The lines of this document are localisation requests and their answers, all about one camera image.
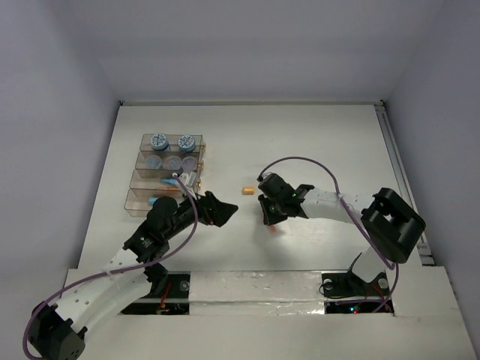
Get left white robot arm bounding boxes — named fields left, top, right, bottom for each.
left=22, top=191, right=239, bottom=359

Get aluminium rail right edge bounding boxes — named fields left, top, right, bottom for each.
left=374, top=101, right=436, bottom=266

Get blue lid jar in bin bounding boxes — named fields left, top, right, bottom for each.
left=149, top=133, right=170, bottom=152

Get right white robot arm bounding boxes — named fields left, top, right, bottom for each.
left=257, top=172, right=426, bottom=294

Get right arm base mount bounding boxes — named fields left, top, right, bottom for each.
left=318, top=268, right=395, bottom=314

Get blue highlighter with cap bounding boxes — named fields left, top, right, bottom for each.
left=160, top=178, right=177, bottom=187

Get blue lid jar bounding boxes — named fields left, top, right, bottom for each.
left=149, top=133, right=170, bottom=152
left=177, top=134, right=197, bottom=153

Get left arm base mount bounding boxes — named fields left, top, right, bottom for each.
left=121, top=263, right=191, bottom=315

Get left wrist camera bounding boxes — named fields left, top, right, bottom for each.
left=172, top=171, right=198, bottom=192

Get clear paperclip jar small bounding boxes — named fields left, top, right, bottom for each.
left=181, top=156, right=198, bottom=172

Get small orange cap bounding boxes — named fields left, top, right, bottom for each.
left=241, top=186, right=256, bottom=196

